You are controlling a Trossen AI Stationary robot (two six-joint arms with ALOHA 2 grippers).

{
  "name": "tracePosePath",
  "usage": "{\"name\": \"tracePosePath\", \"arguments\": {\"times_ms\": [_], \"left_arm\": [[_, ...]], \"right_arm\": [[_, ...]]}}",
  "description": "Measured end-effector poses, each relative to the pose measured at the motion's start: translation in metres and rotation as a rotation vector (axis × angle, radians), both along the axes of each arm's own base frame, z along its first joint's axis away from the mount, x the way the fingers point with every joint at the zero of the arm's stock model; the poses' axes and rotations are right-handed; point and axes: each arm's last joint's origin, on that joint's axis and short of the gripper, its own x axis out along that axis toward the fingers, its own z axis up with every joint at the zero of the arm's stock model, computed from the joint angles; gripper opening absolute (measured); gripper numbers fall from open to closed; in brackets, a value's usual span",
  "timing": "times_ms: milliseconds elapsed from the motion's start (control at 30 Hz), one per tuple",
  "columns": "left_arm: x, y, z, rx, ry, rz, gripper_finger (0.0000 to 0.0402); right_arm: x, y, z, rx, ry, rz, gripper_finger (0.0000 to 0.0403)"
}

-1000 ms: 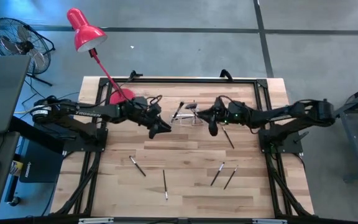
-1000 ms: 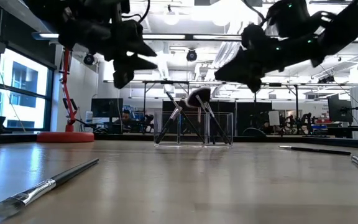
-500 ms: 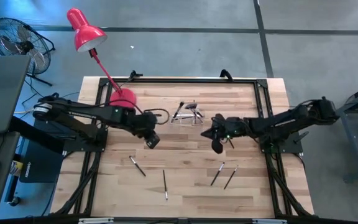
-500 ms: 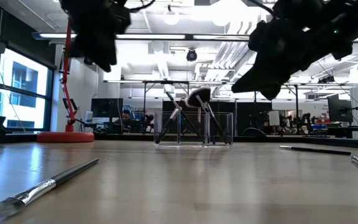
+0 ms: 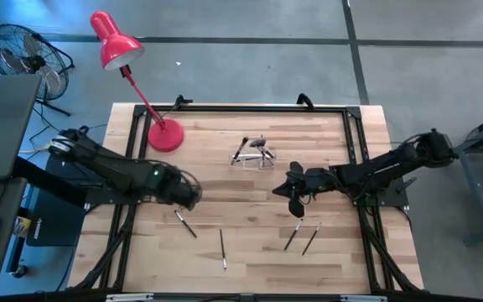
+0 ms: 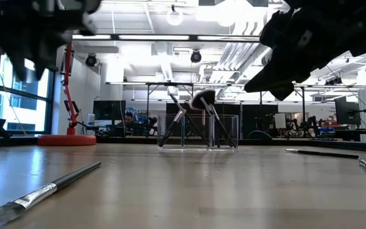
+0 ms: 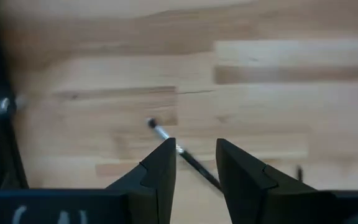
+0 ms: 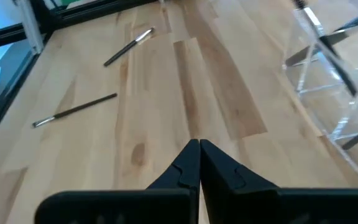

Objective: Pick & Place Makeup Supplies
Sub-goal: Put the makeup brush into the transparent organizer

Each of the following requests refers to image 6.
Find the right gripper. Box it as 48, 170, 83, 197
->
245, 0, 352, 102

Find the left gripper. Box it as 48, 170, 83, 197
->
0, 0, 101, 82

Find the black fan makeup brush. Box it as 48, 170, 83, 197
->
190, 88, 238, 149

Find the small white board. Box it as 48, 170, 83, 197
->
274, 113, 287, 130

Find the large glass window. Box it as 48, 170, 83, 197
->
0, 47, 56, 135

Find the black office chair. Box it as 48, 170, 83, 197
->
306, 116, 319, 137
144, 116, 158, 136

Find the black ceiling spotlight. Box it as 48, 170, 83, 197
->
190, 50, 202, 64
85, 53, 97, 67

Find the black computer monitor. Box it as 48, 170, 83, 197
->
334, 95, 362, 126
93, 100, 127, 121

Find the red desk lamp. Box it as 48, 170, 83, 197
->
37, 43, 97, 147

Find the person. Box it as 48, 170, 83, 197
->
121, 111, 139, 136

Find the clear acrylic organizer box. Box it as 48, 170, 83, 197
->
156, 113, 240, 151

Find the round white ceiling lamp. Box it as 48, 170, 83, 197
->
166, 9, 184, 27

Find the black aluminium table frame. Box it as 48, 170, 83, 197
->
0, 135, 366, 154

